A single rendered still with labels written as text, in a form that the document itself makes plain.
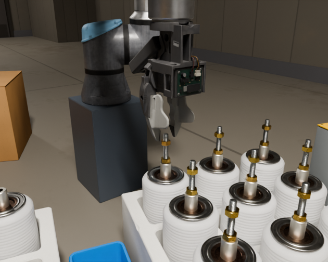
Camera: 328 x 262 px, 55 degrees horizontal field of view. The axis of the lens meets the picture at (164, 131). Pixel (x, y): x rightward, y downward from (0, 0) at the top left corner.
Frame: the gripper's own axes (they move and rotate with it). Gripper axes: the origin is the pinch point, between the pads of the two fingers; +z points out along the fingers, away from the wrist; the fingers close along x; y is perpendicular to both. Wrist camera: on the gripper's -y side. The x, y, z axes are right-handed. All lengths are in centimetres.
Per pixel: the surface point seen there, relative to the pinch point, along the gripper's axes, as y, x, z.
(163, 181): 2.5, -1.9, 9.2
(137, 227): 3.0, -8.2, 16.9
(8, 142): -80, -17, 26
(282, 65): -120, 208, 25
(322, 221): 26.0, 13.8, 10.8
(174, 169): 0.0, 2.5, 9.2
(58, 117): -121, 14, 34
